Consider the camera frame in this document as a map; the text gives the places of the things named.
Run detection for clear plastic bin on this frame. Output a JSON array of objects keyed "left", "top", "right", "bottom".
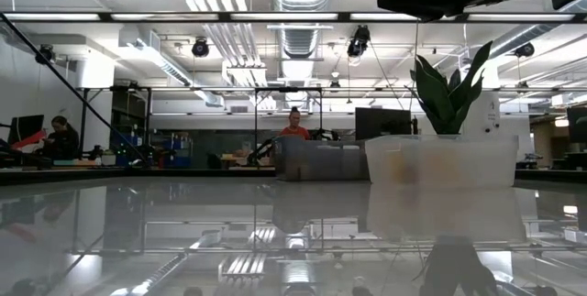
[{"left": 364, "top": 132, "right": 521, "bottom": 191}]

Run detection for grey plastic bin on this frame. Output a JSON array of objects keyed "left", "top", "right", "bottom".
[{"left": 273, "top": 133, "right": 371, "bottom": 183}]

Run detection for black ceiling spotlight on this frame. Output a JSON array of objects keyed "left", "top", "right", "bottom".
[
  {"left": 346, "top": 24, "right": 372, "bottom": 60},
  {"left": 191, "top": 37, "right": 211, "bottom": 59},
  {"left": 514, "top": 40, "right": 537, "bottom": 59},
  {"left": 34, "top": 43, "right": 57, "bottom": 66}
]

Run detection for green snake plant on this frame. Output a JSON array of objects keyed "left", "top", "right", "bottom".
[{"left": 408, "top": 39, "right": 494, "bottom": 137}]

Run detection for white building column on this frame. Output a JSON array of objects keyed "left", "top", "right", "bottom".
[{"left": 466, "top": 64, "right": 502, "bottom": 137}]

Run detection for black computer monitor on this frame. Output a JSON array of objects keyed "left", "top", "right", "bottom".
[
  {"left": 565, "top": 106, "right": 587, "bottom": 145},
  {"left": 6, "top": 114, "right": 46, "bottom": 147},
  {"left": 354, "top": 106, "right": 413, "bottom": 142}
]

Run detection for person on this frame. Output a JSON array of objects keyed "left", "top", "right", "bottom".
[
  {"left": 38, "top": 114, "right": 82, "bottom": 160},
  {"left": 279, "top": 105, "right": 314, "bottom": 141}
]

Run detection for blue storage bins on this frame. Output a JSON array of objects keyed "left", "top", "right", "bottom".
[{"left": 111, "top": 133, "right": 193, "bottom": 170}]

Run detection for red flat object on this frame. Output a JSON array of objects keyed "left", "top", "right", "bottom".
[{"left": 9, "top": 129, "right": 48, "bottom": 152}]

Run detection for black overhead frame beam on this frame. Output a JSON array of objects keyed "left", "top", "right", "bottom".
[{"left": 0, "top": 11, "right": 587, "bottom": 24}]

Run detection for black background station frame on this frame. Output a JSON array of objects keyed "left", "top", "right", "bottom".
[{"left": 75, "top": 84, "right": 325, "bottom": 170}]

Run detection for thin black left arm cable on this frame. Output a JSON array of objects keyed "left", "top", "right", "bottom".
[{"left": 0, "top": 10, "right": 150, "bottom": 168}]

